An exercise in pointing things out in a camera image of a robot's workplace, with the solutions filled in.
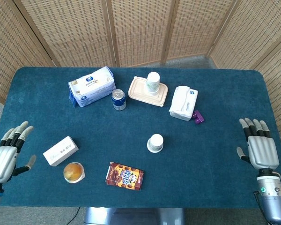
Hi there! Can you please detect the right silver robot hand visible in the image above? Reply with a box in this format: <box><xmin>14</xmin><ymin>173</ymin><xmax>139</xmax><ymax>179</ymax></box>
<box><xmin>236</xmin><ymin>118</ymin><xmax>280</xmax><ymax>176</ymax></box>

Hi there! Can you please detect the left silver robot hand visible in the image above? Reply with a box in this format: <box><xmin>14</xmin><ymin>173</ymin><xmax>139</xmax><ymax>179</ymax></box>
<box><xmin>0</xmin><ymin>120</ymin><xmax>37</xmax><ymax>186</ymax></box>

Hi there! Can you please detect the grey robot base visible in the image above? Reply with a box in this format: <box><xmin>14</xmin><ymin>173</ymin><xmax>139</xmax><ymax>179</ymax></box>
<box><xmin>83</xmin><ymin>207</ymin><xmax>186</xmax><ymax>225</ymax></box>

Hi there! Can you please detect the orange pudding cup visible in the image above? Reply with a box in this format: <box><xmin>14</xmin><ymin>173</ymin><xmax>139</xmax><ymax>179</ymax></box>
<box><xmin>63</xmin><ymin>161</ymin><xmax>86</xmax><ymax>184</ymax></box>

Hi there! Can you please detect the blue tablecloth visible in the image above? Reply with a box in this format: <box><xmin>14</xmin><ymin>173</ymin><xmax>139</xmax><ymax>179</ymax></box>
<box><xmin>0</xmin><ymin>67</ymin><xmax>281</xmax><ymax>210</ymax></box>

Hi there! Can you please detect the white paper cup green print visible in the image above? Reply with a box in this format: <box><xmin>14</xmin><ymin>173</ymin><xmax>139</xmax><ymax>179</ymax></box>
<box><xmin>145</xmin><ymin>72</ymin><xmax>160</xmax><ymax>96</ymax></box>

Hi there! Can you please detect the white cardboard box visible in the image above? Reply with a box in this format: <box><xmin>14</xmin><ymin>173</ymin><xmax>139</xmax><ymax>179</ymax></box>
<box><xmin>43</xmin><ymin>135</ymin><xmax>79</xmax><ymax>167</ymax></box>

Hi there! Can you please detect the purple plastic block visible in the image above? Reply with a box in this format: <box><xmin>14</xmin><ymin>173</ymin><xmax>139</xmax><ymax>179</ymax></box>
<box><xmin>192</xmin><ymin>110</ymin><xmax>205</xmax><ymax>125</ymax></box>

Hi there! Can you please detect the white soft tissue pack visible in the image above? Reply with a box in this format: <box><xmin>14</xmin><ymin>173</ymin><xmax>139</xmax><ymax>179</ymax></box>
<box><xmin>168</xmin><ymin>85</ymin><xmax>199</xmax><ymax>122</ymax></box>

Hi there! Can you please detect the blue white tissue pack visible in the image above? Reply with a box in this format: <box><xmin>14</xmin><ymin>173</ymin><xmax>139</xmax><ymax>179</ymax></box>
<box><xmin>68</xmin><ymin>66</ymin><xmax>117</xmax><ymax>108</ymax></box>

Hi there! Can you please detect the brown Hello Panda box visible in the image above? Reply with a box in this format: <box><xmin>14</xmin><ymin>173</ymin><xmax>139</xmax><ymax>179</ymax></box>
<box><xmin>105</xmin><ymin>161</ymin><xmax>145</xmax><ymax>192</ymax></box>

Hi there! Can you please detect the blue drink can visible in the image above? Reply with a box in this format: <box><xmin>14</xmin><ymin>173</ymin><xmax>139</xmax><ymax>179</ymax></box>
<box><xmin>111</xmin><ymin>89</ymin><xmax>127</xmax><ymax>111</ymax></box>

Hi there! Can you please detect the beige lidded food container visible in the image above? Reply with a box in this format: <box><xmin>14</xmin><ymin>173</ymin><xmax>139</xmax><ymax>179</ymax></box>
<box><xmin>128</xmin><ymin>75</ymin><xmax>169</xmax><ymax>107</ymax></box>

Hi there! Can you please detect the woven wooden folding screen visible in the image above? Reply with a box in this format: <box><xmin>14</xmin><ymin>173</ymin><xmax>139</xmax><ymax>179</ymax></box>
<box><xmin>0</xmin><ymin>0</ymin><xmax>281</xmax><ymax>174</ymax></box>

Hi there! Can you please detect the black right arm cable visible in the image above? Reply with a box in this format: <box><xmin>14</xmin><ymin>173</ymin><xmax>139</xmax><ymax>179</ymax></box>
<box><xmin>252</xmin><ymin>191</ymin><xmax>265</xmax><ymax>214</ymax></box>

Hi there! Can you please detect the black floor cable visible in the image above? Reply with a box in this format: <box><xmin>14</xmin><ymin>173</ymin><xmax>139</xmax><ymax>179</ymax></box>
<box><xmin>71</xmin><ymin>207</ymin><xmax>82</xmax><ymax>220</ymax></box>

